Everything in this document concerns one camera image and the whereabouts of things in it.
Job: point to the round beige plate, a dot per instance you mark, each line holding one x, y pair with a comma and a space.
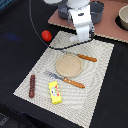
69, 65

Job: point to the pink wooden board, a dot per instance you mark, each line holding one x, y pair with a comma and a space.
107, 27

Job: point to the woven white placemat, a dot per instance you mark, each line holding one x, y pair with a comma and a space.
77, 104

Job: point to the beige bowl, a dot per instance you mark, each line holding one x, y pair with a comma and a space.
123, 14

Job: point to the wooden handled fork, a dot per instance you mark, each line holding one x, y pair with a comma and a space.
54, 76

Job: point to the grey saucepan with handle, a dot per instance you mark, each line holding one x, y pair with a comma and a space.
63, 12

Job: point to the wooden handled knife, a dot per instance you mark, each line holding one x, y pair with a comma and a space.
81, 56

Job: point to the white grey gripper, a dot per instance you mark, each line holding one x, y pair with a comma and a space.
81, 18

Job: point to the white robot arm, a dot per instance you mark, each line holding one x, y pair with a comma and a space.
71, 4

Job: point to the yellow butter box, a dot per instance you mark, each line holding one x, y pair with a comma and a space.
55, 93

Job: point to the grey cooking pot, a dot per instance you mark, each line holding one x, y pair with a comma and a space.
96, 10

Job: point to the red tomato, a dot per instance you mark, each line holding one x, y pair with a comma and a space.
46, 35

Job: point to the brown sausage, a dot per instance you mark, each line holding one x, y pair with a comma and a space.
32, 86

